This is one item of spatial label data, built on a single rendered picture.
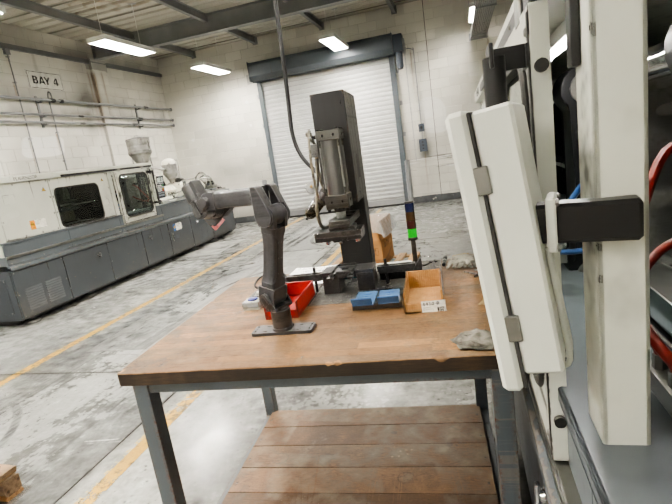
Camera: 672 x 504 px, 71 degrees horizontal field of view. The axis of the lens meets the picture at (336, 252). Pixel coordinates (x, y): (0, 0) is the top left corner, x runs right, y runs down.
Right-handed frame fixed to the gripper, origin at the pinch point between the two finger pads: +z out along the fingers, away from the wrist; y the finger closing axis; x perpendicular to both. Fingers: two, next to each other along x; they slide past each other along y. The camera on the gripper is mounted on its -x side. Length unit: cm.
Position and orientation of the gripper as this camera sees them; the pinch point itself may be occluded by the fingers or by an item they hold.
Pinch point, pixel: (230, 209)
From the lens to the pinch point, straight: 181.4
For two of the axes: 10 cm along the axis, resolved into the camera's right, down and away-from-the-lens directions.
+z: 3.0, -1.0, 9.5
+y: -6.6, 7.0, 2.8
